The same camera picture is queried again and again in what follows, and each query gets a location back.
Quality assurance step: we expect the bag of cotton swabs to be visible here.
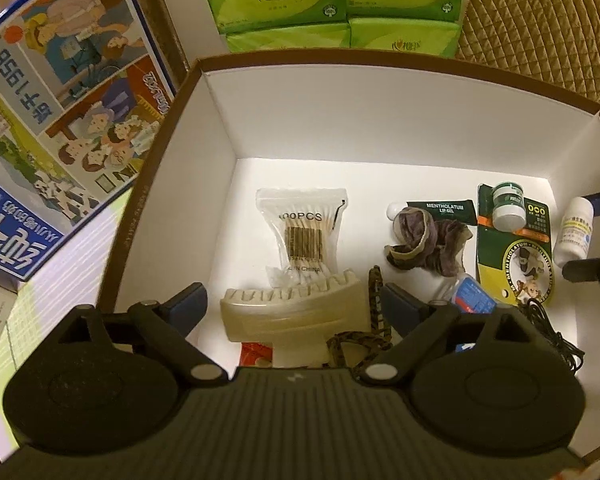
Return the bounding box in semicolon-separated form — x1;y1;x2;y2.
255;187;348;286

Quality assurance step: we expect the white pill bottle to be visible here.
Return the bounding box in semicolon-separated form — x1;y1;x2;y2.
552;196;596;268

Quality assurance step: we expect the red snack packet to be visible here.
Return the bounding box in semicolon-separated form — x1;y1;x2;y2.
240;342;277;369

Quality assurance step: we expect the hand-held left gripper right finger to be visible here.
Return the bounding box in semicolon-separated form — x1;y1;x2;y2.
360;282;556;388

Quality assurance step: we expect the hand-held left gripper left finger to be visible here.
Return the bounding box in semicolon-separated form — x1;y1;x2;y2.
32;282;229;388

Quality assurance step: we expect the black lip gel tube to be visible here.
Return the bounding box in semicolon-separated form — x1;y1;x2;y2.
387;199;478;228

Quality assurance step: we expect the brown cardboard storage box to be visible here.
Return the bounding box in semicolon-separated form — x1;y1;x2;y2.
100;50;600;467

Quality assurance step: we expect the leopard print hair claw clip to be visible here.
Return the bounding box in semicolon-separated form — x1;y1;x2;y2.
327;331;393;383

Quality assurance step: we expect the quilted beige chair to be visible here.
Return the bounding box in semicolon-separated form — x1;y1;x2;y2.
452;0;600;106

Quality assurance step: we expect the clear box with blue label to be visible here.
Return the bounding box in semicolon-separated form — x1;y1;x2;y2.
432;274;498;317

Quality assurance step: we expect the green carded balm jar pack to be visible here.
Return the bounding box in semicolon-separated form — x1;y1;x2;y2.
475;180;556;308

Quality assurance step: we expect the checked cloth desktop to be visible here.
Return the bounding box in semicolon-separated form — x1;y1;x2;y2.
0;195;141;463

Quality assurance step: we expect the white hair claw clip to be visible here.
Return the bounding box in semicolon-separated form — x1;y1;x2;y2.
220;269;373;367

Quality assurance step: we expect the blue milk carton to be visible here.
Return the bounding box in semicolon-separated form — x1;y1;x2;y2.
0;0;178;293

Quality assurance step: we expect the black cable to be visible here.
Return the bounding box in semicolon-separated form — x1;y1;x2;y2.
517;297;586;376

